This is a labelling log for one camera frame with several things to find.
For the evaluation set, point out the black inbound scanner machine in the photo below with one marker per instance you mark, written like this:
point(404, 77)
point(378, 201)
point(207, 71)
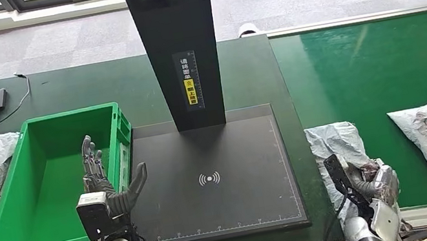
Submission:
point(177, 34)

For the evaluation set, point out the black yellow instruction label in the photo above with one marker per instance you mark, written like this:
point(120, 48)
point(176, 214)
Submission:
point(189, 84)

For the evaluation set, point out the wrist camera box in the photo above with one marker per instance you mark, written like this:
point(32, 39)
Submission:
point(337, 174)
point(94, 215)

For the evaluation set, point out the green plastic crate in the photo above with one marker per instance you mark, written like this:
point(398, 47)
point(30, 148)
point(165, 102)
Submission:
point(51, 190)

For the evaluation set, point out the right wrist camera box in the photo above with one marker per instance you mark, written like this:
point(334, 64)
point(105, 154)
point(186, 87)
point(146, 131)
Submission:
point(337, 174)

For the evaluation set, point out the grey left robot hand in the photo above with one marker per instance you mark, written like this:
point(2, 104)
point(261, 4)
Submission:
point(122, 200)

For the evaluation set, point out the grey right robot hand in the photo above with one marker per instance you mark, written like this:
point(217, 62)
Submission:
point(384, 184)

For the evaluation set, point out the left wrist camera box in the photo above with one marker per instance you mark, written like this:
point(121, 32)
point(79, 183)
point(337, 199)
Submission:
point(94, 215)

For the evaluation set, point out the green conveyor belt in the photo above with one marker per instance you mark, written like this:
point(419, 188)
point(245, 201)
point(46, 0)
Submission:
point(361, 68)

